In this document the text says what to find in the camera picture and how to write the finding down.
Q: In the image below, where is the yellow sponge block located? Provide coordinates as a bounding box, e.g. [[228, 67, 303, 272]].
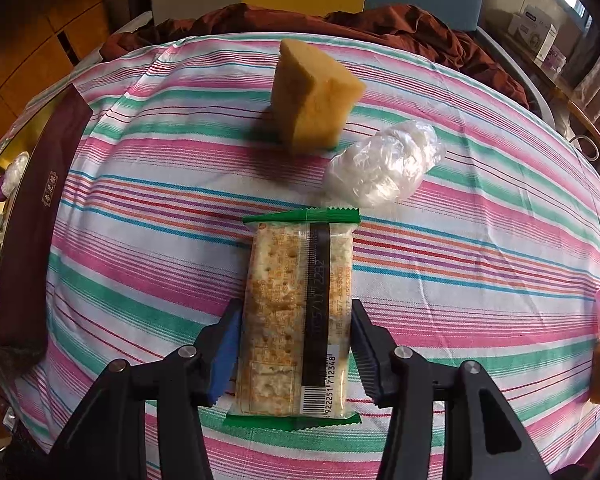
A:
[[271, 38, 365, 155]]

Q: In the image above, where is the white plastic bag ball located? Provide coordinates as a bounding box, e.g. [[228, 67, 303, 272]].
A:
[[1, 152, 30, 198]]

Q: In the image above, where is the striped bed sheet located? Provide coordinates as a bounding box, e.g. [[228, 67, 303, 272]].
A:
[[0, 32, 600, 479]]

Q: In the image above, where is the gold metal tin box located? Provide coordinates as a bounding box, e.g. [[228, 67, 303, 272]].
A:
[[0, 84, 92, 360]]

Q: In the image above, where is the wooden desk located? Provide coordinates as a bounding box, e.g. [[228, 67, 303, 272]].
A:
[[493, 28, 600, 150]]

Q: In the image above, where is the rust red blanket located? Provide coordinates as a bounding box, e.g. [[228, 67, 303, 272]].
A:
[[99, 3, 529, 108]]

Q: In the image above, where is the white appliance box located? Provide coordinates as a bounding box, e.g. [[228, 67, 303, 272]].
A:
[[507, 4, 558, 64]]

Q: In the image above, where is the wooden wardrobe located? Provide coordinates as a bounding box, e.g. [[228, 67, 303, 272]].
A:
[[0, 0, 109, 140]]

